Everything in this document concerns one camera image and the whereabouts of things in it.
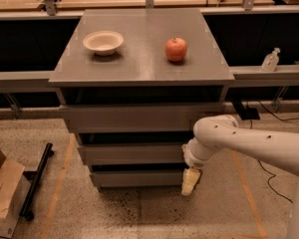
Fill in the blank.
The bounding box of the grey middle drawer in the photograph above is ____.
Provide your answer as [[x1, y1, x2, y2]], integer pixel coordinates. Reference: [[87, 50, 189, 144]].
[[78, 143, 184, 165]]

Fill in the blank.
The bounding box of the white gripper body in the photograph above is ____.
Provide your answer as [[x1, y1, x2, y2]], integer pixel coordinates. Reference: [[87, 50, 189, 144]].
[[181, 140, 205, 169]]

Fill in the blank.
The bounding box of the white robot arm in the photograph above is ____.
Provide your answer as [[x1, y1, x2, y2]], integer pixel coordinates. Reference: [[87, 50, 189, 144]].
[[182, 115, 299, 239]]

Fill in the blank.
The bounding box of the white paper bowl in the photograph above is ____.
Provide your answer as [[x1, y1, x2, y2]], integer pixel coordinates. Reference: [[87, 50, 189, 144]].
[[83, 31, 124, 56]]

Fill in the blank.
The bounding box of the black metal bar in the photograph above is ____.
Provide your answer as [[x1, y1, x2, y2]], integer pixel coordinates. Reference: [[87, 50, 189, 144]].
[[19, 142, 54, 221]]

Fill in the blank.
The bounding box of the black floor cable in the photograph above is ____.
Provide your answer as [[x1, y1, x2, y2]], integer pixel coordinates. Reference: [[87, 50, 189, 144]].
[[246, 100, 299, 204]]

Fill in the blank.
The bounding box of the grey upper metal rail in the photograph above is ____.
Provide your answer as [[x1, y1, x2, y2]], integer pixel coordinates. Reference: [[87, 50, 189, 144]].
[[0, 5, 299, 21]]

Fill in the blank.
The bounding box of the black floor power box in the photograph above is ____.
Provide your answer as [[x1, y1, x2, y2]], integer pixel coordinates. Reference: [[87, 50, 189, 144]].
[[232, 101, 260, 120]]

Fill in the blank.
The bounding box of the grey metal rail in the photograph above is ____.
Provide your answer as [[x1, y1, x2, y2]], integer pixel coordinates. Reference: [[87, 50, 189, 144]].
[[0, 5, 299, 21], [0, 65, 299, 94]]

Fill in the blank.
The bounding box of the cardboard box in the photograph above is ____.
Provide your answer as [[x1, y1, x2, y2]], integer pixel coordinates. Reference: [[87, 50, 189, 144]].
[[0, 149, 30, 238]]

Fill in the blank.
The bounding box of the grey bottom drawer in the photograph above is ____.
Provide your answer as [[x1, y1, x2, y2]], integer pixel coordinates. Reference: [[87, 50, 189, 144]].
[[90, 170, 182, 188]]

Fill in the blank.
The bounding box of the red apple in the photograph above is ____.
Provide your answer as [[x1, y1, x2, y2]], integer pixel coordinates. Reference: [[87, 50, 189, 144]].
[[165, 38, 187, 62]]

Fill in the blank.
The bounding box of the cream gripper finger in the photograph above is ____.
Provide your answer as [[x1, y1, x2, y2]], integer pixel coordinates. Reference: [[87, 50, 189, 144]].
[[181, 168, 201, 196]]

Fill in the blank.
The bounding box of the clear sanitizer pump bottle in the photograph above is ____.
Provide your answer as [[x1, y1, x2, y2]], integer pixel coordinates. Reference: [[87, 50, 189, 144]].
[[261, 48, 280, 72]]

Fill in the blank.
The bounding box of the grey top drawer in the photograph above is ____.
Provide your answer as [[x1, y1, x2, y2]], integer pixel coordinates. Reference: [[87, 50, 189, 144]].
[[60, 103, 224, 133]]

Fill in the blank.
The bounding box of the grey drawer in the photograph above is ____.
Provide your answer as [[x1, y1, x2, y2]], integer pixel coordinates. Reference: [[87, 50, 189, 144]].
[[90, 170, 182, 188], [60, 103, 224, 133], [78, 143, 184, 165]]

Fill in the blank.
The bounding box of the grey drawer cabinet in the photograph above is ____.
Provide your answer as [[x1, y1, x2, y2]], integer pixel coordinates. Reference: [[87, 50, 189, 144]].
[[49, 9, 232, 174]]

